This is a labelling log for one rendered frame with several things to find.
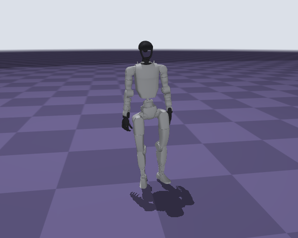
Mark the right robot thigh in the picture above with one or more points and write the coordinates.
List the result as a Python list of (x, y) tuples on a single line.
[(139, 130)]

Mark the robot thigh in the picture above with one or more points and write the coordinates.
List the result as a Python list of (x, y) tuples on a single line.
[(139, 130), (163, 129)]

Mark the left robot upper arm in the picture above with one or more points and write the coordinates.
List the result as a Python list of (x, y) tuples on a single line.
[(164, 79)]

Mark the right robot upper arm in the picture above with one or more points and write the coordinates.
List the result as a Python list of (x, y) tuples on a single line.
[(129, 80)]

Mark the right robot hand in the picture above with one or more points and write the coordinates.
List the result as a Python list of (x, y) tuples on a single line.
[(125, 122)]

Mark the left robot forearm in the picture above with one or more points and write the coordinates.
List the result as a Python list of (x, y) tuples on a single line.
[(168, 101)]

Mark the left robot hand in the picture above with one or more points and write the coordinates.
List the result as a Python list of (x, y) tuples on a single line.
[(169, 113)]

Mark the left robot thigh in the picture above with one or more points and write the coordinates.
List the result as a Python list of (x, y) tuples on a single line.
[(163, 129)]

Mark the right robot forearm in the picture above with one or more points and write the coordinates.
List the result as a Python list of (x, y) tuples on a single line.
[(127, 103)]

